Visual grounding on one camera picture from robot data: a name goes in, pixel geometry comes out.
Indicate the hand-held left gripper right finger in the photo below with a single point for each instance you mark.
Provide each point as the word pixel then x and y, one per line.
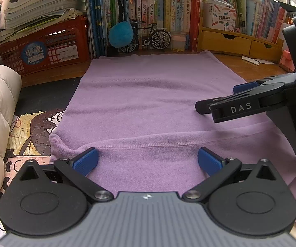
pixel 209 163

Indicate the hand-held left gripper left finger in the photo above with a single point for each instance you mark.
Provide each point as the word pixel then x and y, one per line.
pixel 86 160

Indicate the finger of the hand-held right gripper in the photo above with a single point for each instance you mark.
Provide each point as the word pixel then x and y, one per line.
pixel 240 106
pixel 244 87

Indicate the purple fleece garment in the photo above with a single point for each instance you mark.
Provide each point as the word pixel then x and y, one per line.
pixel 150 108

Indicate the white folded paper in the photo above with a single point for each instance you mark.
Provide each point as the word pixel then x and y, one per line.
pixel 258 60

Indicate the pink box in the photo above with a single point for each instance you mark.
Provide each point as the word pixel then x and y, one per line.
pixel 288 61

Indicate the wooden desk drawer organizer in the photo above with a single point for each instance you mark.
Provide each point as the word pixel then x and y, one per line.
pixel 238 42

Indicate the cartoon jigsaw puzzle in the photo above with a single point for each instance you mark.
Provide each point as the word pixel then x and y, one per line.
pixel 32 133

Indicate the row of slim colourful books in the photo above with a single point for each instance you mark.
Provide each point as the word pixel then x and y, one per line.
pixel 256 12

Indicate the white patterned cardboard box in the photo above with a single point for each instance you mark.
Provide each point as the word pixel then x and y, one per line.
pixel 220 15

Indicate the black desk mat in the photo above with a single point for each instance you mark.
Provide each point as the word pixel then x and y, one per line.
pixel 47 95

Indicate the small pink note container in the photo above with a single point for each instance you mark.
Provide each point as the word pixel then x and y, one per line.
pixel 177 41

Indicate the black model bicycle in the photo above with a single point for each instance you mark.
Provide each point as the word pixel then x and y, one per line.
pixel 153 37

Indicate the red plastic crate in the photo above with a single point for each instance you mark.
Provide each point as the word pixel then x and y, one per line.
pixel 55 43

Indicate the row of tall upright books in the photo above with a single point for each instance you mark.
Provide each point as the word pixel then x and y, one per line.
pixel 148 2

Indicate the blue plush ball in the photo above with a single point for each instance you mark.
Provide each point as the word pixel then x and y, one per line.
pixel 120 34

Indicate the stack of magazines and papers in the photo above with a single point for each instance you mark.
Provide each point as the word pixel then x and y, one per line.
pixel 39 2

